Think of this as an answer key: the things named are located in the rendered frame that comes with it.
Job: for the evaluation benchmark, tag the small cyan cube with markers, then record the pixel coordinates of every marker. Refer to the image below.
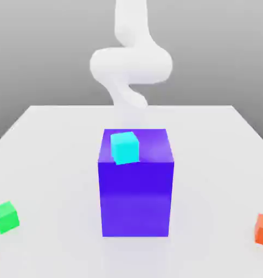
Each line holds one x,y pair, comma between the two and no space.
124,148

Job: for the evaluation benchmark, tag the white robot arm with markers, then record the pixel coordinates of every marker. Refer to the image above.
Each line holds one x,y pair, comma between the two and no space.
131,65

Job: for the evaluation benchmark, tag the large blue box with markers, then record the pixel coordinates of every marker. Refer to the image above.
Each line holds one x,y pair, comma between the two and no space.
135,195

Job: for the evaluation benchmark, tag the small green cube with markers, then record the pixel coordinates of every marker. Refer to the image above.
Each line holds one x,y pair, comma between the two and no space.
5,218

